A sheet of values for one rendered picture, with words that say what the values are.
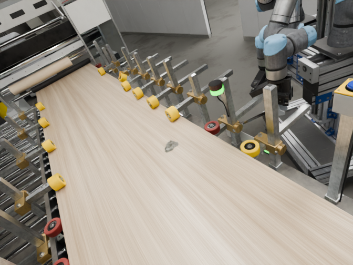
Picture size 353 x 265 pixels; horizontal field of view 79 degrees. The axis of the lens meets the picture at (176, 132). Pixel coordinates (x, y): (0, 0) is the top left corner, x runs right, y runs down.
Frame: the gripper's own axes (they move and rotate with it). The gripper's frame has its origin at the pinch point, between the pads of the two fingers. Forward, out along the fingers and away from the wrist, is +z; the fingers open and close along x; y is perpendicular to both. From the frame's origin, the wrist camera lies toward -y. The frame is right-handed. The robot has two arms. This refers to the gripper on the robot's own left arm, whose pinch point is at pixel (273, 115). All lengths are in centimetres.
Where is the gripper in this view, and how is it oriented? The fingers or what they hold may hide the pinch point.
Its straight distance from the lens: 107.1
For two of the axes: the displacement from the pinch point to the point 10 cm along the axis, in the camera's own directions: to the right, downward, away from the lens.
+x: 5.4, -6.6, 5.1
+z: 3.3, 7.3, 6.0
